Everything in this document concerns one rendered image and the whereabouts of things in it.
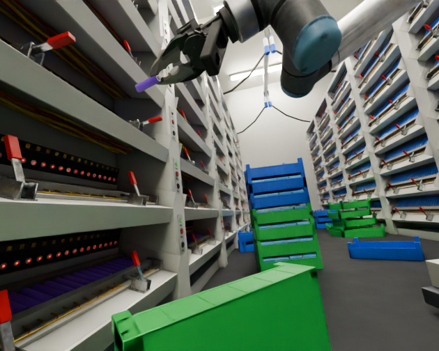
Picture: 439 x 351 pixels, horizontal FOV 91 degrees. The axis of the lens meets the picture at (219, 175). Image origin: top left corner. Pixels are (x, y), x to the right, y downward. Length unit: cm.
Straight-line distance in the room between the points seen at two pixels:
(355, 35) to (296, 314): 60
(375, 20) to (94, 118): 65
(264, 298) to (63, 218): 30
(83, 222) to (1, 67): 23
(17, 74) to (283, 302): 47
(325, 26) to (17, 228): 54
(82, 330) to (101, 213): 18
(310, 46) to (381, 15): 27
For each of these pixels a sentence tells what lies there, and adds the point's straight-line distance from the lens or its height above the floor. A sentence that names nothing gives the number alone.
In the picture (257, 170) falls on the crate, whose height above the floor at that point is 52.
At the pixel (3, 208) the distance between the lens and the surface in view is 34.
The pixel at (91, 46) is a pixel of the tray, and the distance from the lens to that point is 68.
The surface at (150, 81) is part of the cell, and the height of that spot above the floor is 63.
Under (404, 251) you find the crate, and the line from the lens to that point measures 140.
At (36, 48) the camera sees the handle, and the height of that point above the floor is 56.
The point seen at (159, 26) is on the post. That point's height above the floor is 102.
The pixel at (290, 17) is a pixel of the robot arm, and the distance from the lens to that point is 51.
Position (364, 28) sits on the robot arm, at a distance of 69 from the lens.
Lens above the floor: 30
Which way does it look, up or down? 11 degrees up
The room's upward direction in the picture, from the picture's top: 7 degrees counter-clockwise
